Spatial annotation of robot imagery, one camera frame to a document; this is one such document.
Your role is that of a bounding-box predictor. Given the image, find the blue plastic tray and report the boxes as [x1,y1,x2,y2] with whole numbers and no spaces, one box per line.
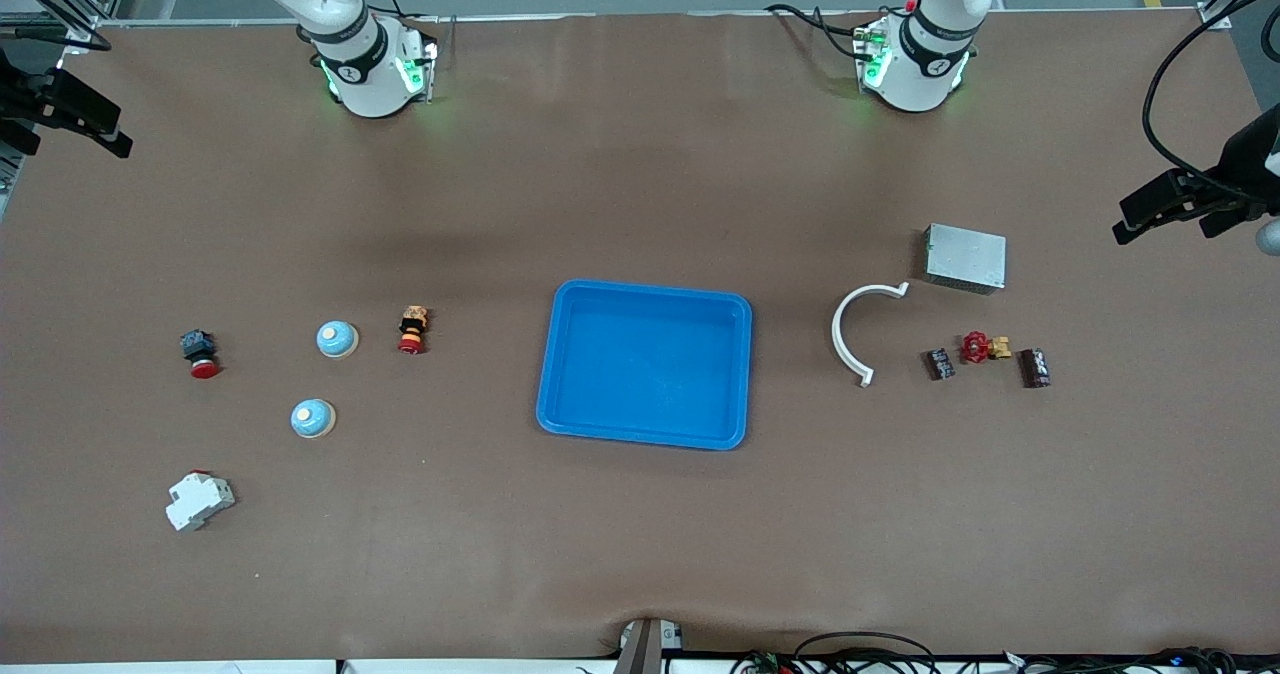
[536,279,753,451]

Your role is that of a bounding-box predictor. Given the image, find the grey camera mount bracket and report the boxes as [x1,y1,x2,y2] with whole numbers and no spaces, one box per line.
[615,617,686,674]

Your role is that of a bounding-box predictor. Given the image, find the black left arm base cable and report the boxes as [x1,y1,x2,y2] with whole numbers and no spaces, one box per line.
[765,2,873,60]

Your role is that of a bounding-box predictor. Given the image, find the silver metal power supply box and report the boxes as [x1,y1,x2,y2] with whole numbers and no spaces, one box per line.
[922,223,1008,296]

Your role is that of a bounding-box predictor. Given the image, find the black cable bundle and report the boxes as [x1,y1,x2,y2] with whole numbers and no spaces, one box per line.
[1000,646,1280,674]

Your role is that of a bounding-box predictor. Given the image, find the brass valve red handle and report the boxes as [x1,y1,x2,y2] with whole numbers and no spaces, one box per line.
[960,331,1013,365]

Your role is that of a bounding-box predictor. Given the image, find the red push button switch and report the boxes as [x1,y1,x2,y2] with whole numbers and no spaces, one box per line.
[180,329,221,380]

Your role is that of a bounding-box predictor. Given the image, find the blue bell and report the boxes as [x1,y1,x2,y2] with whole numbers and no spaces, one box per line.
[290,398,337,440]
[316,320,360,360]

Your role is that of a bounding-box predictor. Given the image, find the white circuit breaker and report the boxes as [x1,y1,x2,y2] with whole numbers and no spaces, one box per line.
[165,470,236,533]

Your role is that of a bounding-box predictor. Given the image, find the white curved pipe clamp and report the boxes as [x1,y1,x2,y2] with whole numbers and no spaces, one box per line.
[831,282,911,388]

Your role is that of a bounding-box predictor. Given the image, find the black looped cable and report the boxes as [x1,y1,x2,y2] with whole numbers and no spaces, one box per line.
[795,631,939,674]

